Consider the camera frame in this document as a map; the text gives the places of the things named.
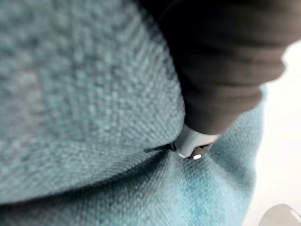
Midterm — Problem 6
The robot silver leg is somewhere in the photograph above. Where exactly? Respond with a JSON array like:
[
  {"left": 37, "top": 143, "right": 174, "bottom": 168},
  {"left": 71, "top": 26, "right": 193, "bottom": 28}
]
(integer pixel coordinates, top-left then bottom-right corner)
[{"left": 258, "top": 203, "right": 301, "bottom": 226}]

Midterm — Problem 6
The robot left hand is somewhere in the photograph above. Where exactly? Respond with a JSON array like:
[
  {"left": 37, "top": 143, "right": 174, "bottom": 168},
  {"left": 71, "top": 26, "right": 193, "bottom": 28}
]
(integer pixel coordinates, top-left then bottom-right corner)
[{"left": 135, "top": 0, "right": 301, "bottom": 161}]

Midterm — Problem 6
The teal woven cushion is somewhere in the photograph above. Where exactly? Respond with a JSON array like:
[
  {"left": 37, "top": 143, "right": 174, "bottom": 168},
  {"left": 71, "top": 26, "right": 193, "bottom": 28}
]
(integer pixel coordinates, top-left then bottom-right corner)
[{"left": 0, "top": 0, "right": 269, "bottom": 226}]

